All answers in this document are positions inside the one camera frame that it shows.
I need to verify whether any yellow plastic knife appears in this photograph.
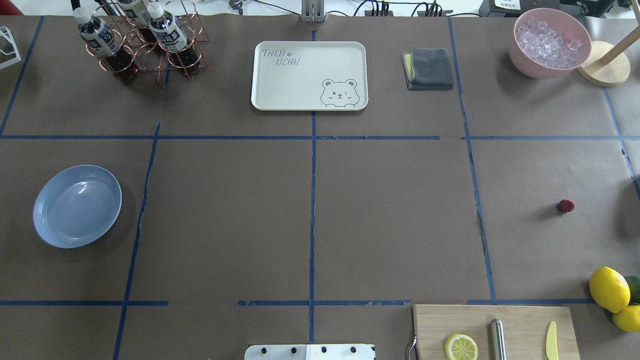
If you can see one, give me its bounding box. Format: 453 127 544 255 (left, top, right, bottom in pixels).
545 321 559 360

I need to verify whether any copper wire bottle rack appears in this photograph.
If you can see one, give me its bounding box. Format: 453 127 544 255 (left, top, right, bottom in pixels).
71 0 210 82

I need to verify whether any pink bowl with ice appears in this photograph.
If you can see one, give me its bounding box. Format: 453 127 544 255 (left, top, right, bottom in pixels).
509 7 592 79

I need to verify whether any tea bottle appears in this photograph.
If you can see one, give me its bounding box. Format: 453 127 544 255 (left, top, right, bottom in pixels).
72 7 138 84
116 0 158 44
147 1 201 78

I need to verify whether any wooden cutting board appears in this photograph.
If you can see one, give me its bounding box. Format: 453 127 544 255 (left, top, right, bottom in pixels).
413 304 581 360

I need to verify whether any lemon half slice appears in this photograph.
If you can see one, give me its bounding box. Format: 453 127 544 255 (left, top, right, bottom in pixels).
443 333 479 360

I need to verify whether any cream bear tray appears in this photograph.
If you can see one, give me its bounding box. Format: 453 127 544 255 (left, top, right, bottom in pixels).
250 41 370 112

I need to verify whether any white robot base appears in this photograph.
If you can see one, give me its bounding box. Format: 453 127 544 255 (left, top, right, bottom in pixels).
244 343 377 360

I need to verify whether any red strawberry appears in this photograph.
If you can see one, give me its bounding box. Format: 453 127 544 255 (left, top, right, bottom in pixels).
557 199 576 214

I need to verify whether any steel cylinder tool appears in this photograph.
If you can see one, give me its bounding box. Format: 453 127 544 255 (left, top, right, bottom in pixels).
489 318 507 360

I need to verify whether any tea bottle back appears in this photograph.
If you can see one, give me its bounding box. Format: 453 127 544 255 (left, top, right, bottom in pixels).
116 0 158 44

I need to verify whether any grey folded cloth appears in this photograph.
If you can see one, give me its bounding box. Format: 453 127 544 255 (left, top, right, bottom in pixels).
401 48 454 91

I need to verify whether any green avocado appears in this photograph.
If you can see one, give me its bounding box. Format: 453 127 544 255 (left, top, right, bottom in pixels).
624 275 640 305

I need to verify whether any wooden stand with pole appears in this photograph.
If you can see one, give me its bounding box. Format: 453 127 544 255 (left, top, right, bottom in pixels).
577 0 640 87

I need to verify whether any tea bottle right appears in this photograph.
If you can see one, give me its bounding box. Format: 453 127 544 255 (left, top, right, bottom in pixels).
147 1 201 78

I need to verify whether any tea bottle left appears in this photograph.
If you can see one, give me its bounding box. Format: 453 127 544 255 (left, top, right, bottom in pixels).
72 7 138 84

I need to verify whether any blue plate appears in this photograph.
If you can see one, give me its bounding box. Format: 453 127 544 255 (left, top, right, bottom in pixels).
32 164 122 249

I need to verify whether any white wire cup rack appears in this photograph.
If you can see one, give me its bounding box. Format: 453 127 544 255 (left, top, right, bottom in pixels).
0 26 22 70

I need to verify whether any whole yellow lemon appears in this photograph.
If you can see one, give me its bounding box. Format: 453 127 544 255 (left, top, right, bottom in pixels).
589 266 631 313

